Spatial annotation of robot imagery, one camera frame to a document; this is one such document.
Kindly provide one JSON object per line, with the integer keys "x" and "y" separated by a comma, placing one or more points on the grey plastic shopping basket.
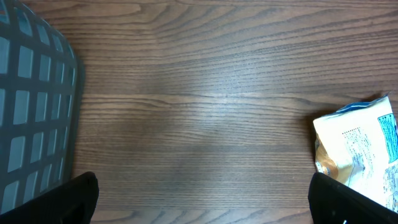
{"x": 40, "y": 87}

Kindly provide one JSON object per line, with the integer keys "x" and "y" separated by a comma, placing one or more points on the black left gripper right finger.
{"x": 332, "y": 202}

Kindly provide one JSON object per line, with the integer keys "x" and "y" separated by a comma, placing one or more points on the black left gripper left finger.
{"x": 70, "y": 203}

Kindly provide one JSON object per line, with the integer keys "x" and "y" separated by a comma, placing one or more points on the yellow snack bag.
{"x": 357, "y": 146}

